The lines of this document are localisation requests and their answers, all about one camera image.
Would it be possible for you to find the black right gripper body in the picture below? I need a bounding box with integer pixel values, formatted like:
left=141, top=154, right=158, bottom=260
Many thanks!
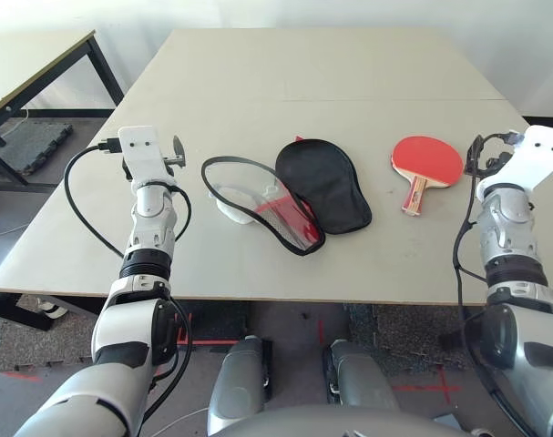
left=483, top=152, right=514, bottom=177

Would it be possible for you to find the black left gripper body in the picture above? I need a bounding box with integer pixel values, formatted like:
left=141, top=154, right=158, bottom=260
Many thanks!
left=162, top=154, right=187, bottom=178

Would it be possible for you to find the red ping-pong paddle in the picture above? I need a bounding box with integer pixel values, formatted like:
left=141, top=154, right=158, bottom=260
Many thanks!
left=389, top=135, right=465, bottom=218

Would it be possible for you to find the white grey plush keychain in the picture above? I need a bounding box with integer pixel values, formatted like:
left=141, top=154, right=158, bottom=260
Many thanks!
left=214, top=184, right=259, bottom=225

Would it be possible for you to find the red black paddle case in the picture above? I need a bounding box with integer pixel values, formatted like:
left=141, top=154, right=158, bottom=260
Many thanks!
left=200, top=135, right=374, bottom=257

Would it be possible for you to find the black-framed side table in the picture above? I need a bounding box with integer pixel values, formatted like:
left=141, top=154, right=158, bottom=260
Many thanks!
left=0, top=29, right=126, bottom=186

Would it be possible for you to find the black foam puzzle mat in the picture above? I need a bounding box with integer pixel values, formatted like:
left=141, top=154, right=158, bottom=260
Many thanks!
left=0, top=120, right=73, bottom=178

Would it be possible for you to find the speckled rubber floor mat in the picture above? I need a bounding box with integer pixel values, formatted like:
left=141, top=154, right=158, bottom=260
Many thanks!
left=343, top=302, right=486, bottom=377
left=0, top=295, right=122, bottom=372

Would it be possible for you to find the red tape cross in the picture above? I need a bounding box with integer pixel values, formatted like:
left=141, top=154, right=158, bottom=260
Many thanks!
left=391, top=367, right=463, bottom=405

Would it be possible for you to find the grey robot left leg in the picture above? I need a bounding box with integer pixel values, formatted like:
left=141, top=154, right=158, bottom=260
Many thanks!
left=207, top=335, right=273, bottom=433

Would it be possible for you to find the grey robot leg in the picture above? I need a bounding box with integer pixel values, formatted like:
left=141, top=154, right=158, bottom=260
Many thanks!
left=321, top=339, right=400, bottom=411
left=207, top=335, right=273, bottom=433

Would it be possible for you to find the grey robot right leg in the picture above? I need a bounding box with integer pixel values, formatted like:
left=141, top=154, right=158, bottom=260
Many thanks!
left=321, top=339, right=400, bottom=411

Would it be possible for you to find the grey floor pedal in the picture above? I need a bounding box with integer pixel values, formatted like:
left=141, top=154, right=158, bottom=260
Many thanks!
left=433, top=412, right=464, bottom=432

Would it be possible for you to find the grey robot torso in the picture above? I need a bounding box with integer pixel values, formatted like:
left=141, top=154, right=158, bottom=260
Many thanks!
left=207, top=404, right=468, bottom=437

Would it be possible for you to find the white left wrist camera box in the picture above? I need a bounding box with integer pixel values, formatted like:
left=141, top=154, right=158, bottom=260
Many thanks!
left=118, top=126, right=177, bottom=188

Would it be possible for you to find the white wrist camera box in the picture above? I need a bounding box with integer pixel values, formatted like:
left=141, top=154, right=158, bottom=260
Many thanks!
left=118, top=126, right=177, bottom=188
left=478, top=125, right=553, bottom=192

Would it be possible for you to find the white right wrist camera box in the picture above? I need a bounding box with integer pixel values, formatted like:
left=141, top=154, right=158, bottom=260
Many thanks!
left=478, top=125, right=553, bottom=192

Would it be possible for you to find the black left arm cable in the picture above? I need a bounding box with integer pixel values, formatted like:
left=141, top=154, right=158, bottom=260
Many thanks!
left=64, top=136, right=194, bottom=413

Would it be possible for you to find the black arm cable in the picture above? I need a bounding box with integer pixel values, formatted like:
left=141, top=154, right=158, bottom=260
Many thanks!
left=64, top=136, right=194, bottom=413
left=452, top=129, right=539, bottom=437

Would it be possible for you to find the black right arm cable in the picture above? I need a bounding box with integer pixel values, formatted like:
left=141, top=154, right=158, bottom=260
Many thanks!
left=452, top=129, right=539, bottom=437

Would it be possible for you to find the black table frame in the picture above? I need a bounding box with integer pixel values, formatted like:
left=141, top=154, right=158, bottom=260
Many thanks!
left=0, top=289, right=54, bottom=331

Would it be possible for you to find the white floor cable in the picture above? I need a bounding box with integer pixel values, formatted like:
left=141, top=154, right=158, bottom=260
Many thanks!
left=159, top=407, right=209, bottom=437

